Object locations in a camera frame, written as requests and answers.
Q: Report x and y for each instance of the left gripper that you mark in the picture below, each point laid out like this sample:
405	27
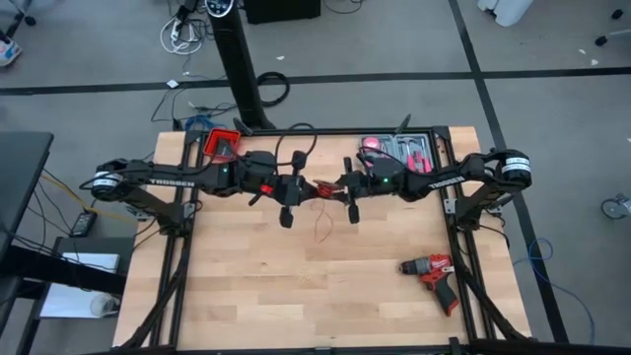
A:
288	190

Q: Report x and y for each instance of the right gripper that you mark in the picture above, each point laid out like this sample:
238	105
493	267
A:
361	185

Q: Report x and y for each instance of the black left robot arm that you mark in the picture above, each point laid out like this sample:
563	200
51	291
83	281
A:
167	180

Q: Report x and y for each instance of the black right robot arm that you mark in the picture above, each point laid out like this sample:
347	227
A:
443	182

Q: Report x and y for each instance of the red tape measure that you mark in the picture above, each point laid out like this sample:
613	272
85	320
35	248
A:
371	143

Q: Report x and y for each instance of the grey tool kit case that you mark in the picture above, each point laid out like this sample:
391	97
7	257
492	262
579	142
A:
394	145

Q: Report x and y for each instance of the small claw hammer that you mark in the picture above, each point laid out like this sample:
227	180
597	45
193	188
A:
410	144

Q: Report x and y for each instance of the red plastic bin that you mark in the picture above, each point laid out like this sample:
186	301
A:
217	140

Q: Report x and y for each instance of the black tower fan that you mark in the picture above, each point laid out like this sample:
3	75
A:
236	59

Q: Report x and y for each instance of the white paper scrap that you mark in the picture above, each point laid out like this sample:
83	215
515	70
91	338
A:
172	84

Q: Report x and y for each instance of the black box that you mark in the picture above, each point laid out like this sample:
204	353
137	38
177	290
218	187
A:
281	10

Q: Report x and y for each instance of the black shelf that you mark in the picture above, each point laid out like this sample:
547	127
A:
98	244

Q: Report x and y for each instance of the black power adapter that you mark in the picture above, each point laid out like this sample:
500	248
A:
83	223

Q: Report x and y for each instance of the white box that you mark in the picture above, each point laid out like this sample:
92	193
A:
89	261

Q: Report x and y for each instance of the clear plastic cup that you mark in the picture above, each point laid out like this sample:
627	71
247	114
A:
103	305

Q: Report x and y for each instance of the grey caster wheel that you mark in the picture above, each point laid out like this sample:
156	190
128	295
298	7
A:
613	207

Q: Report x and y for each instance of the black desk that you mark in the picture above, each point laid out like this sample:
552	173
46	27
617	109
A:
20	172

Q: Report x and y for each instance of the grey office chair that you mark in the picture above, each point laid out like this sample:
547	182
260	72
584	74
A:
29	21
600	41

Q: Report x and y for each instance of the person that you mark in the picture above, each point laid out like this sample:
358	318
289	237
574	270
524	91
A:
9	49

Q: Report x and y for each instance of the black aluminium table frame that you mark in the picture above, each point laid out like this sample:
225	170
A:
320	131

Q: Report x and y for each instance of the grey metal bracket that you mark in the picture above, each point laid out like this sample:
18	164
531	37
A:
138	213

